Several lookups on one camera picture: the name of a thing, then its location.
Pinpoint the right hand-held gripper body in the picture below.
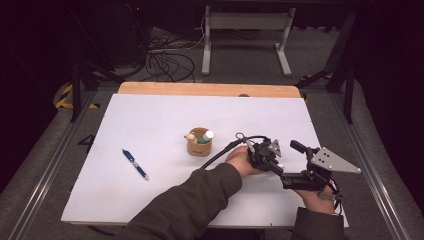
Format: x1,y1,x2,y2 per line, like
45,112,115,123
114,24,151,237
281,146,363,193

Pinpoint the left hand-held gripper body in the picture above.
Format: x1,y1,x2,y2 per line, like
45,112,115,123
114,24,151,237
245,135,284,174

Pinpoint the green white glue stick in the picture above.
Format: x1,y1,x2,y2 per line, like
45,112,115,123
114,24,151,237
198,129,215,145

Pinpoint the wooden pen holder cup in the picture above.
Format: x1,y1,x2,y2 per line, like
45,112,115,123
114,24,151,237
183,126,215,158

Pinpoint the blue pen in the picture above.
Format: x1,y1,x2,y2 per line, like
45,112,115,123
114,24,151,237
121,148,150,181

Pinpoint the person's left hand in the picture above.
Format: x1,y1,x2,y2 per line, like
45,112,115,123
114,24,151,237
224,144,265,179

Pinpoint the person's right hand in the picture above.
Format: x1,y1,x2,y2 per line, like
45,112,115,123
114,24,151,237
292,185,336,216

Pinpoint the wooden table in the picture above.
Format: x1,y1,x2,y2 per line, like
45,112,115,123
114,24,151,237
117,81,302,99

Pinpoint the white table mat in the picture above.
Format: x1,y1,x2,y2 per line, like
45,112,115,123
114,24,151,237
60,93,350,229

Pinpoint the grey metal stand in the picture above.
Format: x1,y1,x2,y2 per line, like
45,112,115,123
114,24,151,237
201,4,297,78

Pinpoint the black tripod stand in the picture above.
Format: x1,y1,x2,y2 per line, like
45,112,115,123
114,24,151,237
68,59,127,123

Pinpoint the black yellow hazard tape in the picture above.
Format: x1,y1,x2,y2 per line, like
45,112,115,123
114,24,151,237
54,83,101,110

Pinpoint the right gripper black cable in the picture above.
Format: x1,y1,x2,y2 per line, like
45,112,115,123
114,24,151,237
318,179,344,216

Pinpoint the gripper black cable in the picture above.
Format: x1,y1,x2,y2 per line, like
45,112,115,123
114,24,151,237
318,179,344,216
199,132,271,170

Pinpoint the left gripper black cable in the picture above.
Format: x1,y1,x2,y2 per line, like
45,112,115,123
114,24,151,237
199,132,271,170

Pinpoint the aluminium floor rail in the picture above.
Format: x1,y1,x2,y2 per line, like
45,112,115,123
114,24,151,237
328,93,412,240
8,89,98,240

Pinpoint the black metal frame stand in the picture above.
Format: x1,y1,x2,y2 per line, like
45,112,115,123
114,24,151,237
294,9,358,125

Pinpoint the tangle of black floor cables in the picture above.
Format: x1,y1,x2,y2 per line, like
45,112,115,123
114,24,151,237
137,29,206,84

